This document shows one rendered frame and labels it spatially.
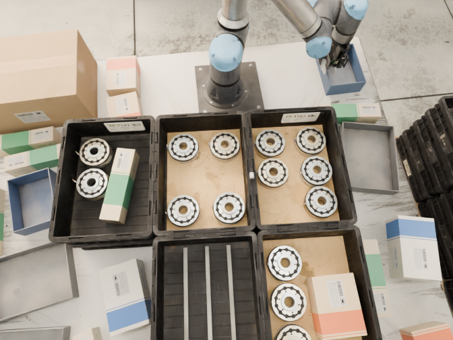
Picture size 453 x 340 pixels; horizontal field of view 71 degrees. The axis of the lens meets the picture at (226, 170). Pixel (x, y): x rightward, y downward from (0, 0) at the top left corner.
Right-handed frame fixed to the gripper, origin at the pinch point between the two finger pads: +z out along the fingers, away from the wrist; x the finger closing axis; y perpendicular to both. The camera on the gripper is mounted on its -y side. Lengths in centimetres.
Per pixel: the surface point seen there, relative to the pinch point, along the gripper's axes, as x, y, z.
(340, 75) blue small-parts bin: 8.3, 0.8, 5.0
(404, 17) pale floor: 107, -92, 75
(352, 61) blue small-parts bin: 14.4, -3.9, 2.5
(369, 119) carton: 12.8, 25.4, 1.8
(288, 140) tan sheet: -23.7, 34.4, -7.6
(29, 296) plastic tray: -118, 74, 5
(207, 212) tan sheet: -55, 56, -8
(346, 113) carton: 3.0, 22.7, -0.6
